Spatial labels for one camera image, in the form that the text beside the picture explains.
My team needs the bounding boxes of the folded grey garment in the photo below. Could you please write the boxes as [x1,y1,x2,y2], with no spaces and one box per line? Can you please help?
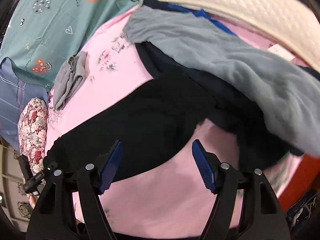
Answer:
[53,51,87,110]

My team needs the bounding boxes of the person's left hand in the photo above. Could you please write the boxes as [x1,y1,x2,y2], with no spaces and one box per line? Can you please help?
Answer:
[27,193,38,209]

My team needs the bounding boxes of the dark blue garment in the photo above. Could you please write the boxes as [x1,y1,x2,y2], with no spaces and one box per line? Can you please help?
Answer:
[126,0,304,161]

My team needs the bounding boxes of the grey unfolded garment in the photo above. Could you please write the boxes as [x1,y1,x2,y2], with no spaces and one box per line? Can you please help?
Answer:
[123,6,319,157]

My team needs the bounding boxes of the red floral quilt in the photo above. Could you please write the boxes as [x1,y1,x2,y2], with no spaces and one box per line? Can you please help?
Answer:
[17,98,48,174]

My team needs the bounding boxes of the pink floral bed sheet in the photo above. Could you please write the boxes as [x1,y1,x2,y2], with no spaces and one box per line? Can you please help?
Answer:
[46,8,300,239]

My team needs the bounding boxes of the teal heart print blanket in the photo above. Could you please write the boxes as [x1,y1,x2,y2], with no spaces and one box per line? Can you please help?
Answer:
[1,0,139,90]

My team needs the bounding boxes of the white display shelf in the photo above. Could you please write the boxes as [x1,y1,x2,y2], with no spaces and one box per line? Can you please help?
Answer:
[1,138,31,232]

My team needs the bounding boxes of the cream quilted blanket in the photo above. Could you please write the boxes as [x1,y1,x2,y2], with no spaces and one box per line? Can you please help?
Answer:
[158,0,319,70]

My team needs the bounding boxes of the black pants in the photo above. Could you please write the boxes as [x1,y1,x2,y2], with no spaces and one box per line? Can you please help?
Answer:
[43,73,235,181]

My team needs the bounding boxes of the blue striped pillow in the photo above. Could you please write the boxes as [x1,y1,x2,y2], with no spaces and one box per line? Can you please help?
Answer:
[0,57,48,152]

